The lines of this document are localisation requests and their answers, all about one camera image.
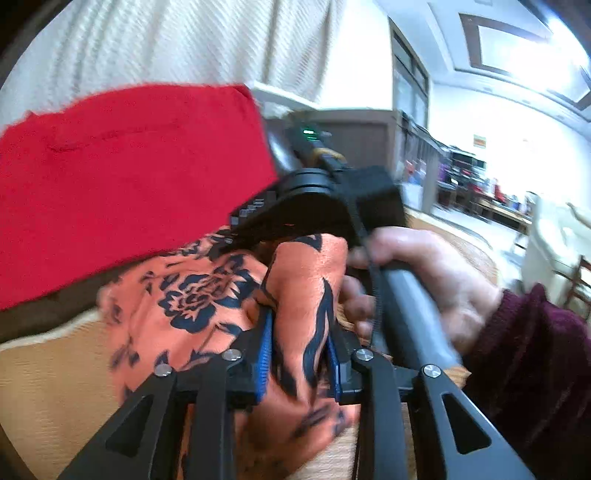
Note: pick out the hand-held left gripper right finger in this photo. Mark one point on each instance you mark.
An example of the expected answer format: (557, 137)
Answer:
(333, 369)

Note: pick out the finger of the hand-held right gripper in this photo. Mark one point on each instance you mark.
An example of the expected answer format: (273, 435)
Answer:
(277, 217)

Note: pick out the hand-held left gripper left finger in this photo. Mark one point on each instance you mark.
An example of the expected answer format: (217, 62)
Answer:
(264, 355)

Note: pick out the orange floral garment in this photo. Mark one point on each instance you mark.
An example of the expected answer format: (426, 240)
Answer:
(203, 295)

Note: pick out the person's right forearm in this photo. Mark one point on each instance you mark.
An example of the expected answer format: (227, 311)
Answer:
(535, 378)

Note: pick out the person's right hand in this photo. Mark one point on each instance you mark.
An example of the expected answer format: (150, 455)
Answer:
(438, 286)

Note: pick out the brown wooden cabinet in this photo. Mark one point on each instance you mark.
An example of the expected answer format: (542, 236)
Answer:
(360, 134)

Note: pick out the cluttered storage shelves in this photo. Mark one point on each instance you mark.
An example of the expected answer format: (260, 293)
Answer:
(466, 175)

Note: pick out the dark framed window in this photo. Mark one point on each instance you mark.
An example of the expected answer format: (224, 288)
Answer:
(408, 78)

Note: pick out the red knit cloth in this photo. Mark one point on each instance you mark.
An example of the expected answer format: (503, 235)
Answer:
(115, 184)

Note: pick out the white chair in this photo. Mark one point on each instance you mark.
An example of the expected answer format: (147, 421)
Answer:
(554, 244)

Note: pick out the white textured sofa cover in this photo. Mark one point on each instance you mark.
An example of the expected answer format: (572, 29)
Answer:
(161, 41)

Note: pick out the brown sofa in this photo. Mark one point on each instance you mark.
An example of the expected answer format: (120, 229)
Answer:
(46, 318)

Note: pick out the woven mat with cream border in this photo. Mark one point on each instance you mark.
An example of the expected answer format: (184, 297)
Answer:
(46, 392)

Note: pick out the wooden chair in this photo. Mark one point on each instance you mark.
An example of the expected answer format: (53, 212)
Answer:
(579, 288)

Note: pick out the green wall sign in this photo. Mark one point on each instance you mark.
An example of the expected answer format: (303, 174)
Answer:
(480, 140)

